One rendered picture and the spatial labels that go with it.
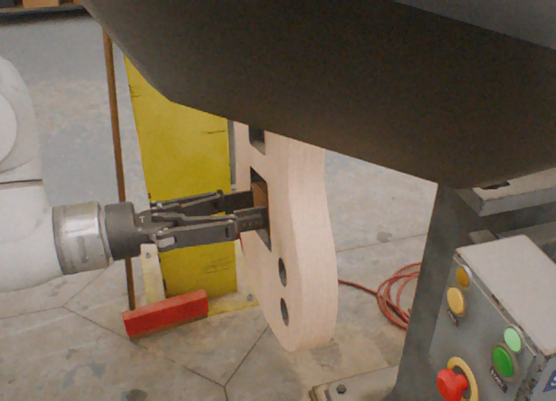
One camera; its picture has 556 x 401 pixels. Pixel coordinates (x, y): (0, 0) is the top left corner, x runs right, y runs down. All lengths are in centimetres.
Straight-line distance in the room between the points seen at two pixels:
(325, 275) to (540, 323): 22
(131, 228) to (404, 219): 197
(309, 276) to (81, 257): 28
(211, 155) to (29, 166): 105
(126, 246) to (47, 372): 137
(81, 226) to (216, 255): 129
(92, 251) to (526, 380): 50
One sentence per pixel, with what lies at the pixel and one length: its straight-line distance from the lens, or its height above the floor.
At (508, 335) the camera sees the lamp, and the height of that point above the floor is 111.
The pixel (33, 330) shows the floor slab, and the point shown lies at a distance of 219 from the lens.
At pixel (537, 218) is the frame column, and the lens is 85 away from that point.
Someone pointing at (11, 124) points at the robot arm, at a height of 124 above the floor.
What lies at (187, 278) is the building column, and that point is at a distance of 200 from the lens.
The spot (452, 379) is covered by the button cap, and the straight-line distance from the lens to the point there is 68.
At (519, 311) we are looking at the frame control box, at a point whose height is 112.
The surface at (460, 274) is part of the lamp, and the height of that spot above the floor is 111.
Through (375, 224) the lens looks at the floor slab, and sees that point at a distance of 249.
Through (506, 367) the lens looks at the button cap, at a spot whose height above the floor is 107.
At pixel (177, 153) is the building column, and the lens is 169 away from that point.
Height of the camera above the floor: 152
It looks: 36 degrees down
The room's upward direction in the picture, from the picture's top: straight up
